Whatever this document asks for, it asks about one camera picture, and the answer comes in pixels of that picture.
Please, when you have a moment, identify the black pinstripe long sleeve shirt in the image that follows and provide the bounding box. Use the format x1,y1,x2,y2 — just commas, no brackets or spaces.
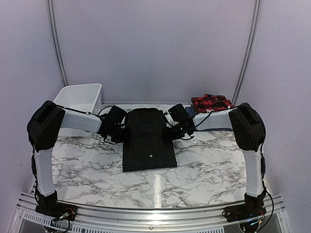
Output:
122,108,177,172

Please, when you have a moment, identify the blue shirt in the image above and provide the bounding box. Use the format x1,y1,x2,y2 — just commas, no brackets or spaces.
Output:
186,107,233,132

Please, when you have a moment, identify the red black plaid shirt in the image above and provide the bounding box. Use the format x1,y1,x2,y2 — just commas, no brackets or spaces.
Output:
191,94,235,113

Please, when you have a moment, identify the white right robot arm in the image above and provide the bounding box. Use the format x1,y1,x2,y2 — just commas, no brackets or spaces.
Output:
162,103,267,217

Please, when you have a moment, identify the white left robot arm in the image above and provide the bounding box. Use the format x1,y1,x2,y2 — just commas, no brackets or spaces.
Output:
27,100,130,216

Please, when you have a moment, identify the white plastic bin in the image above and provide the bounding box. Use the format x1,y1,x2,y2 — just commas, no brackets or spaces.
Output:
53,83,102,137

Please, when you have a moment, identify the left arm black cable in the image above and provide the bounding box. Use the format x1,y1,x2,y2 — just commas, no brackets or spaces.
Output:
65,104,127,145

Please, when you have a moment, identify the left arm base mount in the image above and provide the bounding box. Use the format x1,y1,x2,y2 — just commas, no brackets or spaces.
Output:
35,202,77,221

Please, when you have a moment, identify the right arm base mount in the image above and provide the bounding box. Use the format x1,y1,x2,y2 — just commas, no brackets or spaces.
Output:
222,202,266,222

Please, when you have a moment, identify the aluminium front rail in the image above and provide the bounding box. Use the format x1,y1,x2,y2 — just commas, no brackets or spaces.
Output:
8,193,293,233

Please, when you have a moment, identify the right aluminium wall post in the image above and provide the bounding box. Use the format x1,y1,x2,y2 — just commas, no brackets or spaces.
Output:
232,0,262,105

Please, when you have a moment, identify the aluminium wall post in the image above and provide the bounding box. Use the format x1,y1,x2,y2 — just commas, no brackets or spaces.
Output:
46,0,69,86
232,0,262,105

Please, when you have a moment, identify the left aluminium wall post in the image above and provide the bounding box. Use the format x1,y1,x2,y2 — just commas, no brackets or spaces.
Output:
46,0,69,86

